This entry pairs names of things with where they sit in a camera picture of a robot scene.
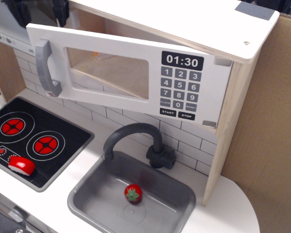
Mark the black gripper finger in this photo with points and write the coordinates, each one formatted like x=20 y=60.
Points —
x=61 y=11
x=20 y=11

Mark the white toy microwave door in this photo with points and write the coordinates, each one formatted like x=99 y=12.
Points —
x=150 y=77

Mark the white wooden microwave cabinet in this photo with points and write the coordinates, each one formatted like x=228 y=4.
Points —
x=211 y=26

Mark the grey range hood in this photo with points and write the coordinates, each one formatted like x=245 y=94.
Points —
x=16 y=36

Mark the orange salmon toy sushi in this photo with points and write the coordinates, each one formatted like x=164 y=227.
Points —
x=100 y=56

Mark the black toy stovetop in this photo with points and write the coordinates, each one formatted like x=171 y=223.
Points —
x=47 y=140

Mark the red white toy sushi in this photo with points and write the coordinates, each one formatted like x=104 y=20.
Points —
x=21 y=165

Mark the grey plastic sink basin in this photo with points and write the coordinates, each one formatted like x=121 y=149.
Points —
x=98 y=198

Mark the red toy strawberry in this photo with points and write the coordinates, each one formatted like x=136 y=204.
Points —
x=133 y=193

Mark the brown cardboard panel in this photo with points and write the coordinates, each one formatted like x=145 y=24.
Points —
x=259 y=157

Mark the grey oven front handle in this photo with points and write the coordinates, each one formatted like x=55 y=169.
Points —
x=14 y=219

